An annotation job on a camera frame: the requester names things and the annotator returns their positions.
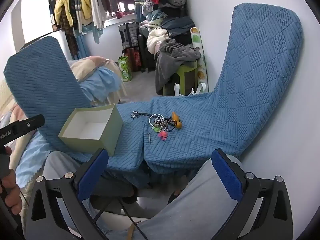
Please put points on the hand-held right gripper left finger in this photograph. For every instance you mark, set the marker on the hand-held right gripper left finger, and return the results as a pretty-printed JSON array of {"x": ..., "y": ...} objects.
[{"x": 93, "y": 175}]

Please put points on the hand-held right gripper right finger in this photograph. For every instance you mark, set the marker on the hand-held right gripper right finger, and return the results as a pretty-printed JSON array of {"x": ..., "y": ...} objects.
[{"x": 227, "y": 177}]

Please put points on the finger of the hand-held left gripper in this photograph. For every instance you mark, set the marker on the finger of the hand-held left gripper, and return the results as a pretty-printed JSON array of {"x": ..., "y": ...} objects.
[{"x": 28, "y": 124}]

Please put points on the pale green cardboard box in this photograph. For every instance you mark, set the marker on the pale green cardboard box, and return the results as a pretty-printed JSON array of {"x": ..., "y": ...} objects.
[{"x": 90, "y": 130}]

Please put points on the pink flower charm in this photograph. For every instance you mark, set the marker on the pink flower charm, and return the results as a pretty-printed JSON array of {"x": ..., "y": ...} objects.
[{"x": 162, "y": 135}]

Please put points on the person's left hand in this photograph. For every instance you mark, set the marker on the person's left hand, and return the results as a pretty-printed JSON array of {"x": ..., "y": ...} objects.
[{"x": 12, "y": 192}]

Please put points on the light blue bed sheet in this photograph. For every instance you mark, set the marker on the light blue bed sheet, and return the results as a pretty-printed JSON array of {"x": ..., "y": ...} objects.
[{"x": 30, "y": 160}]

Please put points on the person's right leg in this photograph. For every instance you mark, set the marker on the person's right leg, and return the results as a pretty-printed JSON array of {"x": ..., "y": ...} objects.
[{"x": 195, "y": 205}]

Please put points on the dark slipper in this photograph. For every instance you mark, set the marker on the dark slipper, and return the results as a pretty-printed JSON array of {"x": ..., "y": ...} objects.
[
  {"x": 175, "y": 196},
  {"x": 130, "y": 197}
]

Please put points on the blue textured blanket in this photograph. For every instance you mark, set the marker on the blue textured blanket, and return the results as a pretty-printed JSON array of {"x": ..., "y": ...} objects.
[{"x": 40, "y": 80}]

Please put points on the small silver pin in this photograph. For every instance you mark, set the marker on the small silver pin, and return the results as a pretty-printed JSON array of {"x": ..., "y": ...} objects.
[{"x": 149, "y": 138}]

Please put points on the orange charm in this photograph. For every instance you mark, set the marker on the orange charm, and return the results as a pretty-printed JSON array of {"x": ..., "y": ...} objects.
[{"x": 176, "y": 120}]

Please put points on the green leaf charm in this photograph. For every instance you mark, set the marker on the green leaf charm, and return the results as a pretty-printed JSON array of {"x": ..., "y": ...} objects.
[{"x": 156, "y": 129}]

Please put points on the silver bangle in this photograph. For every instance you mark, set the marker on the silver bangle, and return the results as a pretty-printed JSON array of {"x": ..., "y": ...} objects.
[{"x": 151, "y": 121}]

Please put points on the blue covered chair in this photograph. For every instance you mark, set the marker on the blue covered chair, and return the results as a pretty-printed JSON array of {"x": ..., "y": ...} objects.
[{"x": 250, "y": 85}]

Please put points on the green plastic stool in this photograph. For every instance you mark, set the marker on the green plastic stool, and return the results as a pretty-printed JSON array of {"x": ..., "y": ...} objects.
[{"x": 186, "y": 78}]

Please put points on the white wardrobe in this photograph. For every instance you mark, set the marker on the white wardrobe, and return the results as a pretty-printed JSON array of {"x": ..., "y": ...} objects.
[{"x": 35, "y": 17}]

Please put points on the green shopping bag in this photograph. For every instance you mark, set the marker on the green shopping bag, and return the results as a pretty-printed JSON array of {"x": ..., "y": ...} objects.
[{"x": 125, "y": 68}]

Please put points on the red suitcase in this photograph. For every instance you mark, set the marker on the red suitcase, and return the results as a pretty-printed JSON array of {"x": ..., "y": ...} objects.
[{"x": 133, "y": 59}]

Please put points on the row of hanging clothes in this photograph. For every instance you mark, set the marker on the row of hanging clothes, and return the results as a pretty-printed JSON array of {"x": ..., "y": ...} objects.
[{"x": 75, "y": 5}]

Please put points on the fruit print rolled mat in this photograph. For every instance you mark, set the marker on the fruit print rolled mat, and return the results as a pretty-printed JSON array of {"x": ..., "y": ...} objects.
[{"x": 198, "y": 52}]

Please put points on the black suitcase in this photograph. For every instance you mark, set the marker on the black suitcase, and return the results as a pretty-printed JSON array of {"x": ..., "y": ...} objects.
[{"x": 147, "y": 55}]

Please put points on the grey towel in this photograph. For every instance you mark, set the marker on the grey towel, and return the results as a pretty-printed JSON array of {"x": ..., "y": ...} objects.
[{"x": 172, "y": 57}]

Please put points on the grey suitcase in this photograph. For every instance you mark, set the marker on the grey suitcase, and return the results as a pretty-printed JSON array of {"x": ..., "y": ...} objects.
[{"x": 128, "y": 36}]

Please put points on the maroon cup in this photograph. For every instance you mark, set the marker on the maroon cup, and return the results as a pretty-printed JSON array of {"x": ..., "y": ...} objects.
[{"x": 119, "y": 15}]

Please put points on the cream quilt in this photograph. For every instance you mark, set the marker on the cream quilt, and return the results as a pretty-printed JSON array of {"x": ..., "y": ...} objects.
[{"x": 156, "y": 41}]

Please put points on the blue curtain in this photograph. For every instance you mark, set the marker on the blue curtain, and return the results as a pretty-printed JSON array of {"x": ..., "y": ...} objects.
[{"x": 140, "y": 2}]

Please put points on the pile of clothes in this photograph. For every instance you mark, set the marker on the pile of clothes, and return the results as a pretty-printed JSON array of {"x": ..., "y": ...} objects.
[{"x": 172, "y": 12}]

